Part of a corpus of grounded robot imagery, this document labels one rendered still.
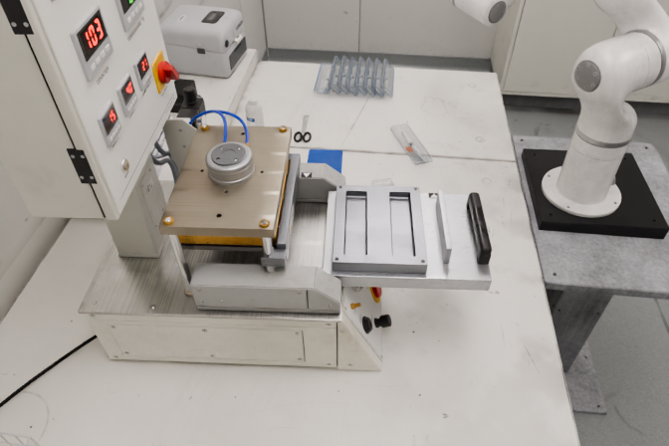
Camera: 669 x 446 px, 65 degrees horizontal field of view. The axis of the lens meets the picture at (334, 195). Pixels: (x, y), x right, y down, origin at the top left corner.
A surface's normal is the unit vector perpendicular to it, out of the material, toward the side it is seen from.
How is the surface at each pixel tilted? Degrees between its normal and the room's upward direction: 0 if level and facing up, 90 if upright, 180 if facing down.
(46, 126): 90
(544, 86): 90
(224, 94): 0
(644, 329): 0
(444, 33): 90
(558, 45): 90
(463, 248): 0
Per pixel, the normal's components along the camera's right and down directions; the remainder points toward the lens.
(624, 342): 0.00, -0.73
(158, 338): -0.04, 0.68
